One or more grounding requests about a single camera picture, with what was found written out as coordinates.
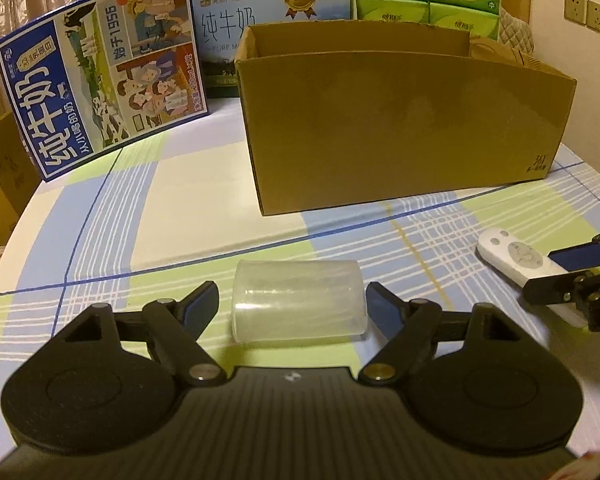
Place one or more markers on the brown cardboard box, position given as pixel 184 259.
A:
pixel 348 112

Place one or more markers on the gold wall socket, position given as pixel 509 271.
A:
pixel 583 12

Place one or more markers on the checkered tablecloth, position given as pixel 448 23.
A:
pixel 159 217

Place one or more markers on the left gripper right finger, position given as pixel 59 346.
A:
pixel 408 327

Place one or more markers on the white remote control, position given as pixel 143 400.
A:
pixel 516 260

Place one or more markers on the clear plastic cup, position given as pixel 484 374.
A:
pixel 280 301

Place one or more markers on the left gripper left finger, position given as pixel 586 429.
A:
pixel 174 327

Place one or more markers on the cardboard boxes on floor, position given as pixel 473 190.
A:
pixel 18 177

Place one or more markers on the light blue milk carton box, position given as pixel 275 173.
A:
pixel 220 24

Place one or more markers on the dark blue milk carton box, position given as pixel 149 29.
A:
pixel 96 75

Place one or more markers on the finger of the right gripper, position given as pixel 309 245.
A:
pixel 579 257
pixel 553 289

